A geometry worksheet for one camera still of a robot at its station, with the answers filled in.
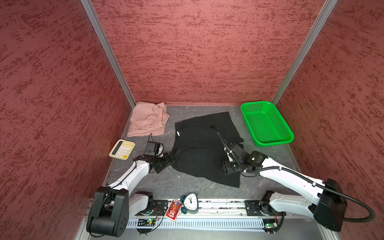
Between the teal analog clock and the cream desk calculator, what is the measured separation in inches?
17.2

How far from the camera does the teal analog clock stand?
72cm

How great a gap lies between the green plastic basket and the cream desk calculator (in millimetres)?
802

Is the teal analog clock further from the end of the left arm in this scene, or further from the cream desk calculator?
the cream desk calculator

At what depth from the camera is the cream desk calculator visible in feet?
3.06

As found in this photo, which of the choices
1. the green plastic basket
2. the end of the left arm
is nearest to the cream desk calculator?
the end of the left arm

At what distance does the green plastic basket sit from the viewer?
96 centimetres

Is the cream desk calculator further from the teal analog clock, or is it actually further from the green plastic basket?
the green plastic basket

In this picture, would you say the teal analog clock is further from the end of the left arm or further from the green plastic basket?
the green plastic basket

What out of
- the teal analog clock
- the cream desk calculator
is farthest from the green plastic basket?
the cream desk calculator

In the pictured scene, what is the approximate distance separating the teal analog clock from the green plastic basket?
1.64ft

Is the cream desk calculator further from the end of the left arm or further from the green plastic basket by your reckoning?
the green plastic basket
